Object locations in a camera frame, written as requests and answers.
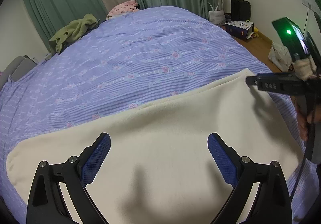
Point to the person's right hand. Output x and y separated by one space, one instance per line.
303 123

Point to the olive green garment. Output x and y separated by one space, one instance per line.
75 29

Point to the bed with purple sheet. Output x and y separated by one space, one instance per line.
125 51

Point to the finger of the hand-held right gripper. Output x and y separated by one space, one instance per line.
270 85

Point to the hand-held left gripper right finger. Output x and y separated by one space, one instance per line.
222 161

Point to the grey padded headboard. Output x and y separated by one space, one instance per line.
15 68

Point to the pink printed garment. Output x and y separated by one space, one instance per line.
123 8

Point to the white plastic bag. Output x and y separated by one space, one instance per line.
279 56

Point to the yellow toy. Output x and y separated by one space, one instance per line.
256 32

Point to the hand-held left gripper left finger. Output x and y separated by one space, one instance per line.
96 161

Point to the white tote bag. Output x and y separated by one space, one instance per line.
217 17

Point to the black box appliance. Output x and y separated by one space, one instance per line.
240 11

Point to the blue cardboard box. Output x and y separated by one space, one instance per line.
238 30

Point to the cream pants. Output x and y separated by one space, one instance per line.
163 138

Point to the white wall outlet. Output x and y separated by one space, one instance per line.
309 6

